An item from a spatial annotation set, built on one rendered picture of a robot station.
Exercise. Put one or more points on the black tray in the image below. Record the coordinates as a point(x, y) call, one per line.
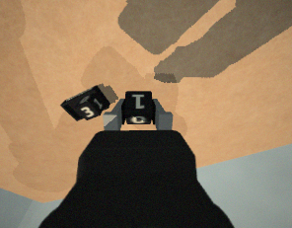
point(70, 104)

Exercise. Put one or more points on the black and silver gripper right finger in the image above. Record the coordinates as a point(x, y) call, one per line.
point(163, 120)

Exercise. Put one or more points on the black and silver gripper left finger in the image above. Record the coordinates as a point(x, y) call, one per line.
point(116, 118)

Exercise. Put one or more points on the black number cube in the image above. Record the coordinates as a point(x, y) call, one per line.
point(138, 107)
point(89, 107)

